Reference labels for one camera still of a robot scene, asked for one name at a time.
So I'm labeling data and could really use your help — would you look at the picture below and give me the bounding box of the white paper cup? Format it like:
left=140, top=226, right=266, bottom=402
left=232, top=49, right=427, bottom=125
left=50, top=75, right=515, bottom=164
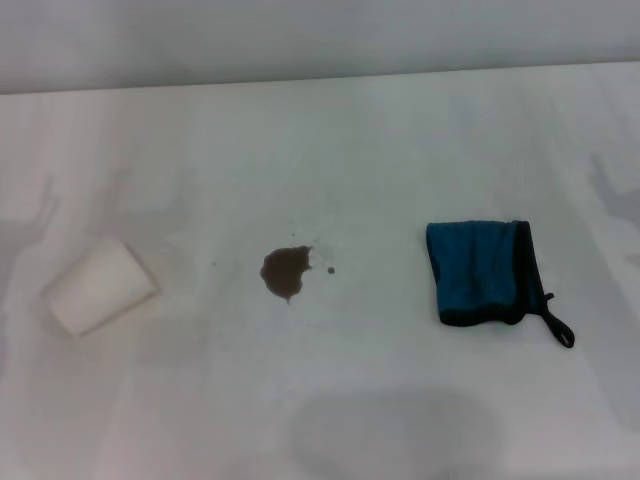
left=42, top=238, right=161, bottom=338

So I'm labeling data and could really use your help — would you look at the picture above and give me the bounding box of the blue rag with black trim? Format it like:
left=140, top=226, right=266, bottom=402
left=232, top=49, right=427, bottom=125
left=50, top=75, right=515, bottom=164
left=425, top=219, right=577, bottom=350

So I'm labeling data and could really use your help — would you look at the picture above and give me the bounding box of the dark brown liquid stain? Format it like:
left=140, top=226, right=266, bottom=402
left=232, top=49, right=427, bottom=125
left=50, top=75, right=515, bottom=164
left=258, top=244, right=315, bottom=305

